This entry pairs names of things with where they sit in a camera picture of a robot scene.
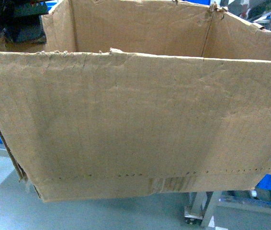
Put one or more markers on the brown cardboard box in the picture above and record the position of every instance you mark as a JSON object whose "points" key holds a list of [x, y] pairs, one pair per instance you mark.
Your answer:
{"points": [[132, 98]]}

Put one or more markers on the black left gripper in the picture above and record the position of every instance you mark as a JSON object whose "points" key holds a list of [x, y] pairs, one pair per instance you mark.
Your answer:
{"points": [[21, 20]]}

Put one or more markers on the stainless steel shelf frame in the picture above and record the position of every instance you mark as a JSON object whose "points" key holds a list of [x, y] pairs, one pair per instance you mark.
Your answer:
{"points": [[229, 210]]}

